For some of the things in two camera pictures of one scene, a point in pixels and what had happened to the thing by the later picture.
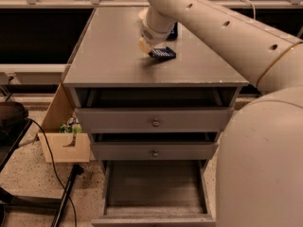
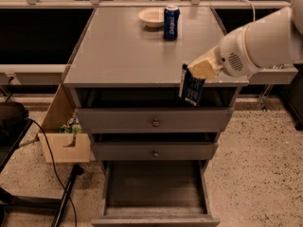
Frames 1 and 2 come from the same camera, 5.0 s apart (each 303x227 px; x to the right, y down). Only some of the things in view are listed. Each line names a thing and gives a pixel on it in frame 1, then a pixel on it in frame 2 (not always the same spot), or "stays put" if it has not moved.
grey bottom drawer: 155,193 stays put
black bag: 11,115 stays put
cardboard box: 64,147 stays put
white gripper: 151,35 → 233,57
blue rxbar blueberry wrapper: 162,54 → 190,87
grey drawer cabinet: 154,124 stays put
